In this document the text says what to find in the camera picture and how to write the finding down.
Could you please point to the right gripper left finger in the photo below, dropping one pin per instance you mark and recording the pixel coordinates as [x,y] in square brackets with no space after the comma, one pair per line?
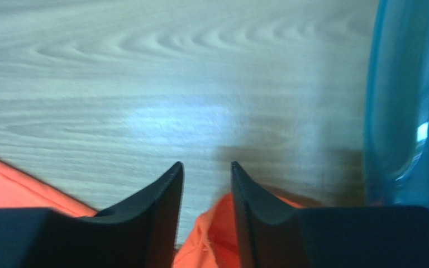
[139,231]

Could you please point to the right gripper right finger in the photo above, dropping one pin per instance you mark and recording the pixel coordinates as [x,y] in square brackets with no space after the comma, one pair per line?
[272,233]

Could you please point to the orange t shirt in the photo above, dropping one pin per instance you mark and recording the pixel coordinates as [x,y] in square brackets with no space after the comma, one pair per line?
[211,243]

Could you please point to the translucent blue plastic basket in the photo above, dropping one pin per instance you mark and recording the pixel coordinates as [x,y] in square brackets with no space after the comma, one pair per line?
[396,123]

